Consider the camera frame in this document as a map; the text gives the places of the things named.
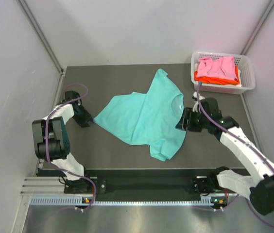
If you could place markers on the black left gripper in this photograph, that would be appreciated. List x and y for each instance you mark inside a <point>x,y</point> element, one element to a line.
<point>88,117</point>

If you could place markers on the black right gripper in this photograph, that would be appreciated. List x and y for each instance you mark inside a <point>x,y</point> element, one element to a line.
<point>188,113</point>

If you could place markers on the teal t shirt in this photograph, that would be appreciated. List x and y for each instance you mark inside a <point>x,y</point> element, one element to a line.
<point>147,118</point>

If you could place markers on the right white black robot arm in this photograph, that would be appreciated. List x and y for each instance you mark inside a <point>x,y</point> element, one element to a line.
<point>258,186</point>

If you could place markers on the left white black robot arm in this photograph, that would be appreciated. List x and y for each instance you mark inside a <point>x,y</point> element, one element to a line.
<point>51,140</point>

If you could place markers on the orange t shirt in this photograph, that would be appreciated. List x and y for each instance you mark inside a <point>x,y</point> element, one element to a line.
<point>219,81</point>

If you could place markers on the white t shirt in basket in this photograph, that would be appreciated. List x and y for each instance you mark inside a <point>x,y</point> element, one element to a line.
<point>239,77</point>

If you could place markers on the pink t shirt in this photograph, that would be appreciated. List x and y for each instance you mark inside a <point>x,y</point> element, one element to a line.
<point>221,68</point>

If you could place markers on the white perforated plastic basket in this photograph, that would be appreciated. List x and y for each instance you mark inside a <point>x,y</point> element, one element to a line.
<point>246,72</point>

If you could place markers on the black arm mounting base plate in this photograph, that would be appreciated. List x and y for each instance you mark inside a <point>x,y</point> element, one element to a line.
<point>189,181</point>

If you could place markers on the grey slotted cable duct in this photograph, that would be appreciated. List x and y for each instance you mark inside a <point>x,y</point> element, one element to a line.
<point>83,201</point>

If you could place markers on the aluminium frame rail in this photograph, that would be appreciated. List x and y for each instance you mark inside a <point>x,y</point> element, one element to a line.
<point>42,186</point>

